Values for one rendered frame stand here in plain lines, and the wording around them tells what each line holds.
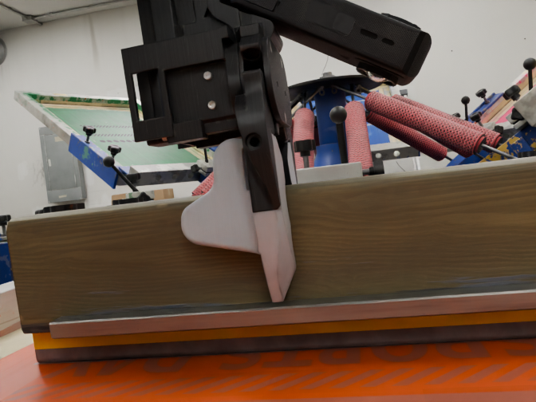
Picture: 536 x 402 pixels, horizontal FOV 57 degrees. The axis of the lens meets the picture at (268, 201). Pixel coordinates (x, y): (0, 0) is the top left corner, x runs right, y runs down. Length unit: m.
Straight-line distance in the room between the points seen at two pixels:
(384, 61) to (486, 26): 4.71
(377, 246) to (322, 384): 0.08
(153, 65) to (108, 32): 5.22
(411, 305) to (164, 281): 0.14
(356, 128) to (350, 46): 0.86
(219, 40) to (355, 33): 0.07
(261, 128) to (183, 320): 0.12
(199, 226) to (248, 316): 0.06
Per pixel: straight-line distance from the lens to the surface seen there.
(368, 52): 0.28
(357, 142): 1.09
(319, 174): 0.84
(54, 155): 5.52
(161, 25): 0.31
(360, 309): 0.28
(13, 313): 0.50
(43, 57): 5.82
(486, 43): 4.95
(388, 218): 0.28
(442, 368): 0.28
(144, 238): 0.31
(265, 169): 0.25
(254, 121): 0.25
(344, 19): 0.29
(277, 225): 0.26
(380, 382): 0.26
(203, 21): 0.31
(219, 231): 0.27
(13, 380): 0.36
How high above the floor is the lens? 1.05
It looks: 2 degrees down
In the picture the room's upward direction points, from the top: 7 degrees counter-clockwise
